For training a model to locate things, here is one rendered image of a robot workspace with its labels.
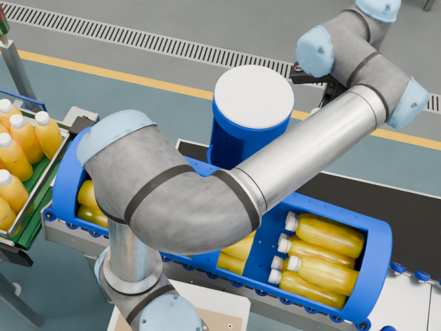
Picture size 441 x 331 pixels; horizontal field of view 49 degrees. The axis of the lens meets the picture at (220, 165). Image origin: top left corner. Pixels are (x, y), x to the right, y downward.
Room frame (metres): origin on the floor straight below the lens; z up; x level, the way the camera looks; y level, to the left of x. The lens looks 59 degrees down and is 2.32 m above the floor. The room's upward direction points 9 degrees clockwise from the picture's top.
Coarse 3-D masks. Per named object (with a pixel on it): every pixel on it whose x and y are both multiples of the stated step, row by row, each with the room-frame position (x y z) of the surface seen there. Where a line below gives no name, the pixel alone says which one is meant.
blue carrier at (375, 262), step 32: (64, 160) 0.60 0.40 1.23; (192, 160) 0.68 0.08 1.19; (64, 192) 0.53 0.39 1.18; (352, 224) 0.55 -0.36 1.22; (384, 224) 0.57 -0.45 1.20; (256, 256) 0.52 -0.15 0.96; (288, 256) 0.54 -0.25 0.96; (384, 256) 0.47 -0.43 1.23; (256, 288) 0.39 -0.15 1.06; (352, 320) 0.34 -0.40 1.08
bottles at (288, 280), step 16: (80, 208) 0.54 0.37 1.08; (96, 224) 0.50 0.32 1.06; (336, 224) 0.60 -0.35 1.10; (288, 240) 0.54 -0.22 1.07; (192, 256) 0.45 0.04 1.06; (224, 256) 0.46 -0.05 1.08; (304, 256) 0.49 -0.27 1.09; (320, 256) 0.50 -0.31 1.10; (336, 256) 0.50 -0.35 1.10; (240, 272) 0.43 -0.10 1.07; (272, 272) 0.44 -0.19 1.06; (288, 272) 0.45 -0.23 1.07; (288, 288) 0.40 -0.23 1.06; (304, 288) 0.41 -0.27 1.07; (320, 288) 0.41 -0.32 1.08; (336, 304) 0.38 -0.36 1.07
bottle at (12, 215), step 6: (0, 198) 0.53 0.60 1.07; (0, 204) 0.51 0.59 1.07; (6, 204) 0.52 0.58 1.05; (0, 210) 0.50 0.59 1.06; (6, 210) 0.51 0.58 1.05; (12, 210) 0.53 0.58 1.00; (0, 216) 0.49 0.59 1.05; (6, 216) 0.50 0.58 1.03; (12, 216) 0.51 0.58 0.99; (0, 222) 0.48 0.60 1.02; (6, 222) 0.49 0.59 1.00; (12, 222) 0.50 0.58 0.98; (0, 228) 0.48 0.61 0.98; (6, 228) 0.48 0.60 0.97; (18, 228) 0.51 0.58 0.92
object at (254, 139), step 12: (216, 84) 1.11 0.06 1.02; (216, 108) 1.00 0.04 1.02; (216, 120) 0.99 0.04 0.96; (228, 120) 0.96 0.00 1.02; (288, 120) 1.02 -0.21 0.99; (216, 132) 1.14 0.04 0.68; (228, 132) 0.95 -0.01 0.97; (240, 132) 0.93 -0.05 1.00; (252, 132) 0.93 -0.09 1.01; (264, 132) 0.94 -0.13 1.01; (276, 132) 0.97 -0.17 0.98; (216, 144) 1.15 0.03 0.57; (228, 144) 1.20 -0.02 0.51; (240, 144) 1.21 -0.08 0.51; (252, 144) 0.93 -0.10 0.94; (264, 144) 0.95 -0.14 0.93; (216, 156) 1.16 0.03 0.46; (228, 156) 1.20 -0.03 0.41; (240, 156) 1.21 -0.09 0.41; (228, 168) 1.20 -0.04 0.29
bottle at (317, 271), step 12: (300, 264) 0.46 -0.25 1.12; (312, 264) 0.45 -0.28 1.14; (324, 264) 0.46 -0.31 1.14; (336, 264) 0.47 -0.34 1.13; (312, 276) 0.42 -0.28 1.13; (324, 276) 0.43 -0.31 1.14; (336, 276) 0.43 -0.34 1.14; (348, 276) 0.44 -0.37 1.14; (336, 288) 0.41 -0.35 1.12; (348, 288) 0.41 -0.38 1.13
